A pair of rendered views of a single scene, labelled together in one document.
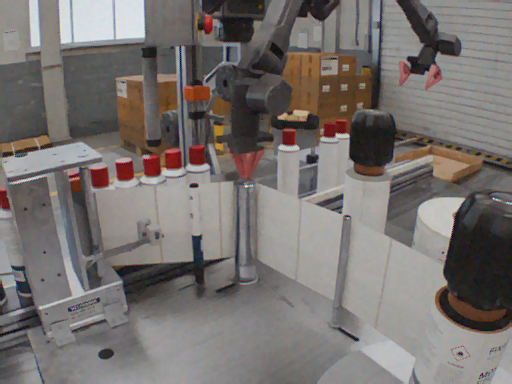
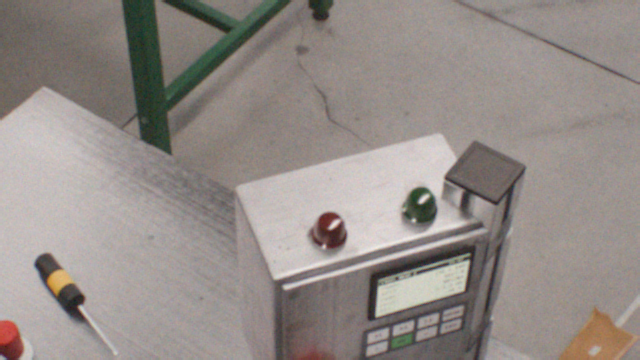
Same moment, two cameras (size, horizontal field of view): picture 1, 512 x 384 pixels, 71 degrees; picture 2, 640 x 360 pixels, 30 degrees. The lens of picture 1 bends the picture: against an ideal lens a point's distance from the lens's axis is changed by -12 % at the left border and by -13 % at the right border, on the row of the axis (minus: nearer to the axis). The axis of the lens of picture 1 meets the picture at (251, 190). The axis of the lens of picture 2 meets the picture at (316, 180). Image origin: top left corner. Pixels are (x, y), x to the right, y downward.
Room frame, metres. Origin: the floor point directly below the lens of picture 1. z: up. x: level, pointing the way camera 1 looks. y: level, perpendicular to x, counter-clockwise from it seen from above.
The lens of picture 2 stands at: (0.65, -0.38, 2.15)
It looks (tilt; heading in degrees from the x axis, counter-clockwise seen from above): 49 degrees down; 72
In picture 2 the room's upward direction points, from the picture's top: 1 degrees clockwise
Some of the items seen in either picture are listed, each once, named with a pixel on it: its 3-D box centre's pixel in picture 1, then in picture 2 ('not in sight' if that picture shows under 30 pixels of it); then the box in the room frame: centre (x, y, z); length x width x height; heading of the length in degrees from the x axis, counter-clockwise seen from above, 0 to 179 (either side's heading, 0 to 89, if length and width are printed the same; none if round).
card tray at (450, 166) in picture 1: (440, 162); not in sight; (1.47, -0.76, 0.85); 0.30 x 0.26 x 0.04; 128
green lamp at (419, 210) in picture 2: not in sight; (420, 203); (0.90, 0.14, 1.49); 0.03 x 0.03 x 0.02
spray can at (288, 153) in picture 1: (288, 171); not in sight; (0.94, -0.09, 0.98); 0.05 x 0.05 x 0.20
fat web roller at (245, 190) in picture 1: (245, 233); not in sight; (0.62, 0.01, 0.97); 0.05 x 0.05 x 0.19
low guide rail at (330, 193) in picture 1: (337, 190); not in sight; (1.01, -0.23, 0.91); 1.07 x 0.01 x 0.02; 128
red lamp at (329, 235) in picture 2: not in sight; (329, 228); (0.83, 0.13, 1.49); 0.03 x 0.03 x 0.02
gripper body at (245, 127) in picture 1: (245, 126); not in sight; (0.79, 0.01, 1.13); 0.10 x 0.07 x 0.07; 128
